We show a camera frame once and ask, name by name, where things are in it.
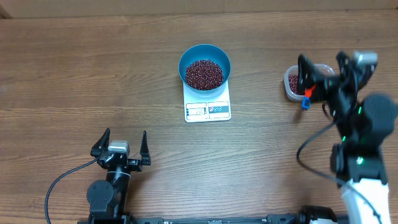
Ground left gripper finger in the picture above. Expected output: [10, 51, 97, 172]
[90, 128, 111, 157]
[140, 131, 151, 166]

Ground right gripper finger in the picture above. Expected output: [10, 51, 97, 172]
[336, 51, 353, 78]
[297, 54, 325, 93]

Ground red plastic measuring scoop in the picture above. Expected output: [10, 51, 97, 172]
[302, 85, 317, 110]

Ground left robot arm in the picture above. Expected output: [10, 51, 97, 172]
[86, 128, 151, 224]

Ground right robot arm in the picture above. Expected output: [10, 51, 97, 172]
[297, 51, 397, 223]

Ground white digital kitchen scale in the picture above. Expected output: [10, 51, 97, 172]
[183, 82, 231, 123]

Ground red beans in bowl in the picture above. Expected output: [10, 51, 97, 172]
[185, 59, 224, 91]

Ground teal plastic bowl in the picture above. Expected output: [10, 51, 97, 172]
[178, 44, 232, 93]

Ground clear plastic food container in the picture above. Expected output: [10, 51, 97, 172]
[284, 63, 335, 102]

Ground red adzuki beans in container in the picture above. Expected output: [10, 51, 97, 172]
[288, 75, 304, 95]

